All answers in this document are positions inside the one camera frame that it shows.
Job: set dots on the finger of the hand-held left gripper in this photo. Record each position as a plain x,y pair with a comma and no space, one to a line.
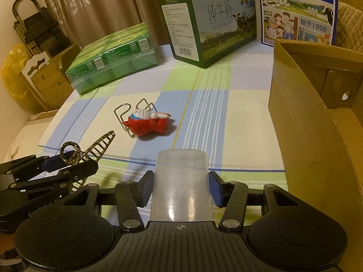
54,161
54,178

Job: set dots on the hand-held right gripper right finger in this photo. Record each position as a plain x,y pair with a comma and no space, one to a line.
215,189

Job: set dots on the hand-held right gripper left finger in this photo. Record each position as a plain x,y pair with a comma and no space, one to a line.
147,189

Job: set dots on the brown leopard hair clip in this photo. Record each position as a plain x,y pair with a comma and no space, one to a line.
73,158

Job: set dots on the translucent plastic cup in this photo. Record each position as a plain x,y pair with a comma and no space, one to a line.
181,181

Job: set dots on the brown cardboard box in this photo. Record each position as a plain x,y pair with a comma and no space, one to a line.
309,130

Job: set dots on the yellow plastic bag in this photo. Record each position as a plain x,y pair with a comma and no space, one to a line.
12,70

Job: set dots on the green shrink-wrapped carton pack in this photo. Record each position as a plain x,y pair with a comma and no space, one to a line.
113,59

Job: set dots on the black folded hand trolley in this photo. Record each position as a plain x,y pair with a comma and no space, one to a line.
37,31

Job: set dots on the brown curtain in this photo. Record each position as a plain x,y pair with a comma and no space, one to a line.
93,5

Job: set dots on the green milk carton box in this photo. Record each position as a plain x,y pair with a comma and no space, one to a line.
215,25

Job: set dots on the blue milk carton box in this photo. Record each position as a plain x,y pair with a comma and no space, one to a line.
297,11

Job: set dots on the beige quilted cushion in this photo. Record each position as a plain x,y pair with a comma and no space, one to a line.
348,25

